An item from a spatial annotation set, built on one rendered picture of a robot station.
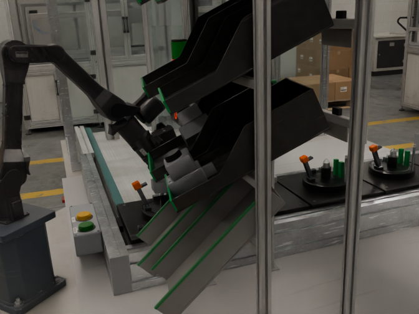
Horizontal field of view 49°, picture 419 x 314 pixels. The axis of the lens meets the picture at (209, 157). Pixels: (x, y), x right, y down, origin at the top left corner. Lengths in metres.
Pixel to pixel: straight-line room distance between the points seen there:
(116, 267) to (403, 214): 0.82
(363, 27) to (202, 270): 0.46
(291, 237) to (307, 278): 0.13
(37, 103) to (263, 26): 5.95
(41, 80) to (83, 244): 5.33
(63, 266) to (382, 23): 10.37
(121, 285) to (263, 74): 0.66
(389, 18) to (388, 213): 10.03
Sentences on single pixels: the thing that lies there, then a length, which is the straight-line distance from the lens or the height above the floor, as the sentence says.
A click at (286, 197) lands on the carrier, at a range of 1.36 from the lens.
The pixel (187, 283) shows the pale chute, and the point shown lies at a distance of 0.81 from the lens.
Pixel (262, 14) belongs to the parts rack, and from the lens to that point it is 0.67.
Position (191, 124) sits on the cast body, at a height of 1.28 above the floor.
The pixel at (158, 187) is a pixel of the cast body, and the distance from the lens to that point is 1.23.
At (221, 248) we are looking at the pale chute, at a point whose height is 1.12.
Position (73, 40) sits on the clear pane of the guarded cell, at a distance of 2.48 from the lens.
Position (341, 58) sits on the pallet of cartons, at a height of 0.62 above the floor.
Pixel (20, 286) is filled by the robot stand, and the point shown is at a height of 0.92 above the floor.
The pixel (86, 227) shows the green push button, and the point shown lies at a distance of 1.25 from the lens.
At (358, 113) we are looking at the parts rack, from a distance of 0.78.
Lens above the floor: 1.50
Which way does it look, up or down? 18 degrees down
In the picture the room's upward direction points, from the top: 3 degrees counter-clockwise
